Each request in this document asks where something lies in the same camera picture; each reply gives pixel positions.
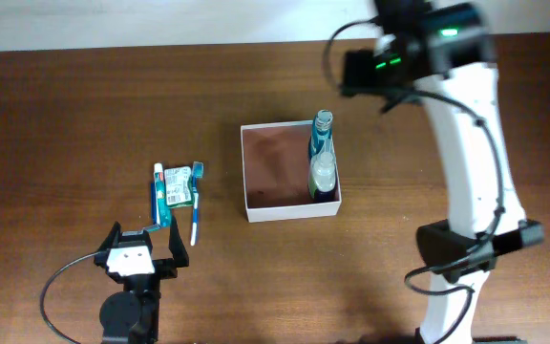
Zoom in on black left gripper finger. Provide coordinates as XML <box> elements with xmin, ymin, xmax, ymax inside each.
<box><xmin>97</xmin><ymin>222</ymin><xmax>121</xmax><ymax>252</ymax></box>
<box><xmin>168</xmin><ymin>217</ymin><xmax>189</xmax><ymax>268</ymax></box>

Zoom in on teal mouthwash bottle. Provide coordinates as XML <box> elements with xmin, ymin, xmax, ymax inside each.
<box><xmin>307</xmin><ymin>110</ymin><xmax>333</xmax><ymax>160</ymax></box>

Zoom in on clear pump soap bottle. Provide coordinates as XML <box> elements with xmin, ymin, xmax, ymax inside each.
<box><xmin>308</xmin><ymin>152</ymin><xmax>337</xmax><ymax>203</ymax></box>

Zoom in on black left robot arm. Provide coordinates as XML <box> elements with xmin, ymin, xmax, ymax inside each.
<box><xmin>94</xmin><ymin>221</ymin><xmax>189</xmax><ymax>344</ymax></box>

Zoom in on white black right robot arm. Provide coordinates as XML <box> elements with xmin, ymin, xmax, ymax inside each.
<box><xmin>338</xmin><ymin>1</ymin><xmax>544</xmax><ymax>343</ymax></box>

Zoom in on green Dettol soap pack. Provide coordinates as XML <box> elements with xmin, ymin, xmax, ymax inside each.
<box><xmin>164</xmin><ymin>166</ymin><xmax>194</xmax><ymax>208</ymax></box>

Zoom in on green white toothpaste tube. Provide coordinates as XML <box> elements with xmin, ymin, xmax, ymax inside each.
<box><xmin>154</xmin><ymin>162</ymin><xmax>172</xmax><ymax>227</ymax></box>

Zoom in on blue white toothbrush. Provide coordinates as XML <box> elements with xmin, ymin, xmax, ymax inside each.
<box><xmin>190</xmin><ymin>161</ymin><xmax>204</xmax><ymax>247</ymax></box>

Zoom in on white open cardboard box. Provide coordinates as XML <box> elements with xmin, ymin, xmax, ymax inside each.
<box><xmin>240</xmin><ymin>120</ymin><xmax>343</xmax><ymax>223</ymax></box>

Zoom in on black left camera cable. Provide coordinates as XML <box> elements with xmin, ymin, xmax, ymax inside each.
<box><xmin>39</xmin><ymin>250</ymin><xmax>100</xmax><ymax>344</ymax></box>

